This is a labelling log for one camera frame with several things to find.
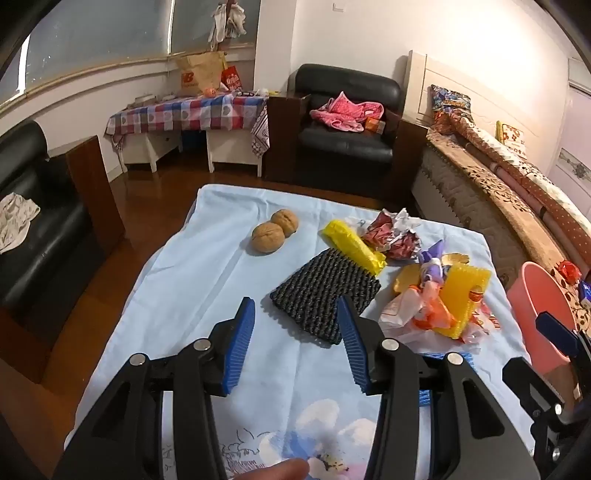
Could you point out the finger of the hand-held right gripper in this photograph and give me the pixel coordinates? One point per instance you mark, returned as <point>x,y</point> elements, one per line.
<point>531,385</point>
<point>556,330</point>

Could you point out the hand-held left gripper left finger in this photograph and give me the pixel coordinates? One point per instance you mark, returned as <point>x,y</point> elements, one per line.
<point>240,341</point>

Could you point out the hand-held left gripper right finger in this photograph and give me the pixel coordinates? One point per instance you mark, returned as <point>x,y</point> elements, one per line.
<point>353,350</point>

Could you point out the pink plastic bin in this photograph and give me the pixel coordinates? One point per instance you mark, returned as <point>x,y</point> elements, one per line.
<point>535,295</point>

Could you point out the white orange plastic bag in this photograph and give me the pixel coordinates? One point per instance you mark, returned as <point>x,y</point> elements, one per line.
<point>406,314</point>

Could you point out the black foam net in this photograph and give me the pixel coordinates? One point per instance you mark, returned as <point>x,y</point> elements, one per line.
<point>318,290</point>

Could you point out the blue foam net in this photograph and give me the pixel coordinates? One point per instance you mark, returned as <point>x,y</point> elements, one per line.
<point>427,397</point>

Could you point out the yellow foam net sheet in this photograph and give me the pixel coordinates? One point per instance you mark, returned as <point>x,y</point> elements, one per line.
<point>461,295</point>

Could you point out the yellow foam net tube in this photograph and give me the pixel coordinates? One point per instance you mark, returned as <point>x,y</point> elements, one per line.
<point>351,244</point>

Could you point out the purple wrapper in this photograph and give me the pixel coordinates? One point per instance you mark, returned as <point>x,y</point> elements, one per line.
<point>434,265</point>

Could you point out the red silver wrapper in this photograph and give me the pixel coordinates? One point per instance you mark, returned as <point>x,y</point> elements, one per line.
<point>397,240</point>

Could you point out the gold snack wrapper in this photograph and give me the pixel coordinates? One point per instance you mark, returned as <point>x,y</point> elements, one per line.
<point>455,260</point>

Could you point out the person's left hand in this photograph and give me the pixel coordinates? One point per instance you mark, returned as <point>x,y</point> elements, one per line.
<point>277,471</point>

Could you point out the small blue packet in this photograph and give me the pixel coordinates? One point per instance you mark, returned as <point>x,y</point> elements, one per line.
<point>585,291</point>

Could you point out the small red item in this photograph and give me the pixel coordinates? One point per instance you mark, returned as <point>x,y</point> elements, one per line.
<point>569,271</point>

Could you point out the walnut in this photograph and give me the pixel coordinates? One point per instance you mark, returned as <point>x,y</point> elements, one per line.
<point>286,220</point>
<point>268,237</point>

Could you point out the quilted beige mattress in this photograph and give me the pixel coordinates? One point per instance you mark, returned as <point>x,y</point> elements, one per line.
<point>452,184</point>

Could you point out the white side table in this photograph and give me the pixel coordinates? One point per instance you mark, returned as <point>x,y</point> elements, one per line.
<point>231,147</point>

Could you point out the yellow patterned pillow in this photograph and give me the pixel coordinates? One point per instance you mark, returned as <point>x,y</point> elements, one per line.
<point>512,138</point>

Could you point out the lavender wardrobe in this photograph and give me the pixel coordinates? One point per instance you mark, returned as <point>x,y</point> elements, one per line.
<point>577,129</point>

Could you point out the black leather armchair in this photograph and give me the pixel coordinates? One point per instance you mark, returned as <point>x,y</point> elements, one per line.
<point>341,143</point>

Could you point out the black leather sofa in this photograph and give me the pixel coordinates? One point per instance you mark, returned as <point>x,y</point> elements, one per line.
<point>46,240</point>

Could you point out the small orange box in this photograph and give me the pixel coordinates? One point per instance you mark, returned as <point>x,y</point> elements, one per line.
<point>374,124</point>

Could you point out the checkered cloth side table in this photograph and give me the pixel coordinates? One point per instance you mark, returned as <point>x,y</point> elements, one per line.
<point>184,113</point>

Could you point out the pink clothing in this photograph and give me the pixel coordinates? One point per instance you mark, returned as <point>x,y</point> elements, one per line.
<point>346,110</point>

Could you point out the colourful patterned pillow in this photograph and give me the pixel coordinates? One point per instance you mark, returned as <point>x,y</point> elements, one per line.
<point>450,104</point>

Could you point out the small orange ball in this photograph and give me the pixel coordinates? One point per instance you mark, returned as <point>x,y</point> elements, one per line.
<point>211,92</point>

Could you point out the cream bed headboard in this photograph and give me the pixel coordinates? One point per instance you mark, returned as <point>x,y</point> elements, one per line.
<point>485,87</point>

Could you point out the white cloth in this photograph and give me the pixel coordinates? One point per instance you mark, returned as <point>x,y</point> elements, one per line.
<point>16,221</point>

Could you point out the small white box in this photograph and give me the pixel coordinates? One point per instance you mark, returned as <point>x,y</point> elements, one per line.
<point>144,99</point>

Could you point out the red paper bag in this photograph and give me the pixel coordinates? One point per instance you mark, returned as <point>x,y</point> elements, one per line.
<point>232,79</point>

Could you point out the brown paper bag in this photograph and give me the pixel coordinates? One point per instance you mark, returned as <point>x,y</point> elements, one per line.
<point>198,74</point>

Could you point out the white hanging clothes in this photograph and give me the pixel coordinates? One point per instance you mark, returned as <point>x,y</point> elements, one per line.
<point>226,21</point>

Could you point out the large window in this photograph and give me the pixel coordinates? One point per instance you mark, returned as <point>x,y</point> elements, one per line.
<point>115,32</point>

